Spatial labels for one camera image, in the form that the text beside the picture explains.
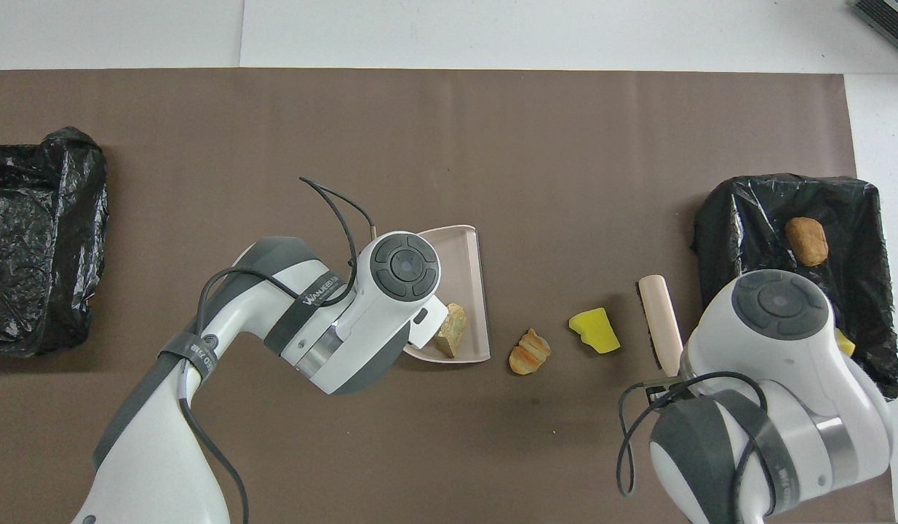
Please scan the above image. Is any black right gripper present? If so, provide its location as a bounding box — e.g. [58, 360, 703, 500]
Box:
[644, 373, 688, 405]

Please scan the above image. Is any croissant bread piece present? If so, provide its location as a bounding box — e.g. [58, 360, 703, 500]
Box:
[509, 327, 552, 376]

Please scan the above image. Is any brown bread roll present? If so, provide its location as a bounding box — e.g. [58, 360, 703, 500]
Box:
[785, 216, 830, 267]

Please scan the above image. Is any beige rock chunk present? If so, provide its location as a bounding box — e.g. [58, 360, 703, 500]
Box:
[434, 302, 468, 359]

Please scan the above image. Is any pink plastic dustpan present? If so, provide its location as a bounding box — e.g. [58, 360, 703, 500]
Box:
[402, 224, 491, 364]

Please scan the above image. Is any black bag-lined bin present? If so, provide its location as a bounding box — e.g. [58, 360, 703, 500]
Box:
[0, 127, 109, 357]
[691, 173, 898, 401]

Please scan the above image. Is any brown table mat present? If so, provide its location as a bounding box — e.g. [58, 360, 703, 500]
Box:
[0, 69, 895, 524]

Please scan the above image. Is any dark grey ribbed device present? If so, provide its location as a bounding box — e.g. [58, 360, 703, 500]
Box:
[851, 0, 898, 63]

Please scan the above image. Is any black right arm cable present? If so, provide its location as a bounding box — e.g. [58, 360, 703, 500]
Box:
[616, 371, 771, 524]

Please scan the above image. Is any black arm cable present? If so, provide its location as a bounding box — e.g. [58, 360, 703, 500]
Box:
[616, 371, 771, 524]
[178, 176, 377, 524]

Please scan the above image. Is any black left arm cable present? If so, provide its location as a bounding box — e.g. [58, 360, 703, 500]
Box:
[178, 176, 377, 524]

